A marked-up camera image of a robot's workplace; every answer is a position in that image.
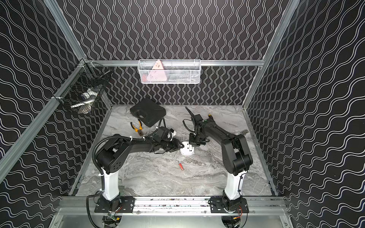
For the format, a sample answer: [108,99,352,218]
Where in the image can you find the white square alarm clock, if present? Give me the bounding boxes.
[180,141,194,156]

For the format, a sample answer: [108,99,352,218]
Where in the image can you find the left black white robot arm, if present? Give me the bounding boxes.
[92,134,184,203]

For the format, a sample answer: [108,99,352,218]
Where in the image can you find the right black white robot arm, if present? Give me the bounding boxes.
[188,117,253,208]

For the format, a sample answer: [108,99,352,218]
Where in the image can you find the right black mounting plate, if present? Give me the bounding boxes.
[208,196,250,214]

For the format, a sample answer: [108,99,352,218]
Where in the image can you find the black mounting plate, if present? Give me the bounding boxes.
[208,196,250,214]
[94,196,136,213]

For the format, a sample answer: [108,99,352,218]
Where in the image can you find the pink triangular card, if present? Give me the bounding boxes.
[146,60,167,83]

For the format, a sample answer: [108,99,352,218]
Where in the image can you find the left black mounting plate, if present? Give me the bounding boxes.
[94,196,136,213]

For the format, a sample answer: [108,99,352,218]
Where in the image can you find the white items in black basket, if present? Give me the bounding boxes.
[70,88,100,115]

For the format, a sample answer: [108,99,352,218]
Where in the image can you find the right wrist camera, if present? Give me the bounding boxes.
[192,114,211,129]

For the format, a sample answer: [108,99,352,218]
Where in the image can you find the yellow handled pliers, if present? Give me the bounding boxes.
[130,119,144,137]

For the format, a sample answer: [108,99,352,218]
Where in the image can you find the white wire wall basket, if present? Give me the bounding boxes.
[137,59,202,84]

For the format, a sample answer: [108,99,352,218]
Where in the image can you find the black wire wall basket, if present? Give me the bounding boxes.
[55,62,112,115]

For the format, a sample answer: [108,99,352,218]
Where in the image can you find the aluminium front rail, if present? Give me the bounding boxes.
[56,195,289,216]

